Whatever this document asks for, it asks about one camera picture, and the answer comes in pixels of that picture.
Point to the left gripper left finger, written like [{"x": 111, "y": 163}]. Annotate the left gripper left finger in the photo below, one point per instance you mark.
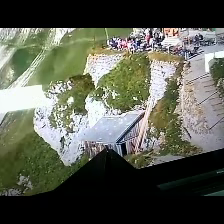
[{"x": 90, "y": 180}]

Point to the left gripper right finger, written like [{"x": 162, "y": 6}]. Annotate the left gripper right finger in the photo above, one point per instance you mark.
[{"x": 125, "y": 180}]

